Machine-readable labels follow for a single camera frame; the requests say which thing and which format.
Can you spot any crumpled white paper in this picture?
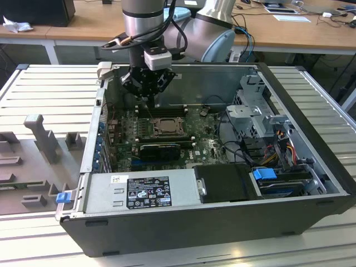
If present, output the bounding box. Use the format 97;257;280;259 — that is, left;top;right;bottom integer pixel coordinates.
2;15;34;34

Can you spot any CPU socket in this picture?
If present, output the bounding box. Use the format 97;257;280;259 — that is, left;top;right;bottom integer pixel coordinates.
150;116;189;137

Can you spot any dark flat tablet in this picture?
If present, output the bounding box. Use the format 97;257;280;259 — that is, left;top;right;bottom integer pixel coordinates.
263;7;296;14

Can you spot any black RAM slot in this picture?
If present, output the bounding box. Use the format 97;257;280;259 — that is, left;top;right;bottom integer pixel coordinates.
139;135;190;140
139;111;186;118
140;106;186;112
139;139;196;147

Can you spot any black plastic shroud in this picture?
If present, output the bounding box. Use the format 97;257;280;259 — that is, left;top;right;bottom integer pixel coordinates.
193;163;264;204

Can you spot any black PC case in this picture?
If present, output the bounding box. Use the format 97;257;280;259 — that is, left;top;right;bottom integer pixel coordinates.
55;61;356;258

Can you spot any black camera cable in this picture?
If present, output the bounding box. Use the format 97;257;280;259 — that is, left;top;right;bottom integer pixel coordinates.
100;0;187;56

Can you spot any black computer tower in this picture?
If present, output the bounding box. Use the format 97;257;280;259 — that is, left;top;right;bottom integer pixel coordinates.
0;0;76;28

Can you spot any metal socket cover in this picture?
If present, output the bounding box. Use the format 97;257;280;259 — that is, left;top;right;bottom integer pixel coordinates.
151;117;186;137

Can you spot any green motherboard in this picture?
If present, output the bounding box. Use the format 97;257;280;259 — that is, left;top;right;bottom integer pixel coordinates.
107;107;251;173

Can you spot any green RAM stick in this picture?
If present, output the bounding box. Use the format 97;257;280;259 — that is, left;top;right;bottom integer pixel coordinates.
0;182;30;192

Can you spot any coloured power wire bundle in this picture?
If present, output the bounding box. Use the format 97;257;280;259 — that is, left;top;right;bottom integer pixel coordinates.
264;140;296;165

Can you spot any grey parts rack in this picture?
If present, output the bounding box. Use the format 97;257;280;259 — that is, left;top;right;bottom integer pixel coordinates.
0;113;84;215

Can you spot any grey case corner latch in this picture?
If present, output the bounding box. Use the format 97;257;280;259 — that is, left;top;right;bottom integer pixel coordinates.
96;61;113;82

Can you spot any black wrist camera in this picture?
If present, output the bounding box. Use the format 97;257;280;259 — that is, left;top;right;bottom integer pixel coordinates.
107;32;132;53

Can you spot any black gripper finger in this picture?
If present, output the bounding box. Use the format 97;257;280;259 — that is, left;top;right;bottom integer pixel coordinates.
120;72;151;108
150;71;177;108

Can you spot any blue disk carrier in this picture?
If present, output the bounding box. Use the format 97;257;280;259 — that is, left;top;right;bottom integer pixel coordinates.
252;167;276;181

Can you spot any silver power supply unit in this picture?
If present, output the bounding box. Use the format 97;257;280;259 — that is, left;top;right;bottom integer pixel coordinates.
82;169;201;214

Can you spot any metal disk bay cage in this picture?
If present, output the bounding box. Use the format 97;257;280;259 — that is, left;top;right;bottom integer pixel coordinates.
224;74;295;140

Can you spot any silver CPU plate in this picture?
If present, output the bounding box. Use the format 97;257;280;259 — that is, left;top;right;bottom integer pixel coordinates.
159;119;180;133

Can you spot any pale blue-edged paper sheet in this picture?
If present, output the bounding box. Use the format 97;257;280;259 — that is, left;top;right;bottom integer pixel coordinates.
272;14;312;23

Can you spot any hard disk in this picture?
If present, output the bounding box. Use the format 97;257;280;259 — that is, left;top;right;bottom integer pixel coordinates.
257;179;305;199

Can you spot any black graphics card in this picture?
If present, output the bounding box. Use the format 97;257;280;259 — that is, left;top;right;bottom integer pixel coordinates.
139;143;181;161

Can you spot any white camera with black bracket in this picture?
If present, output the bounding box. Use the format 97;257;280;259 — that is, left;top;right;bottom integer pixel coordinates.
143;46;172;71

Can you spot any wooden desk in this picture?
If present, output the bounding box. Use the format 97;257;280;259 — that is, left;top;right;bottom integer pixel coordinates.
0;0;356;66

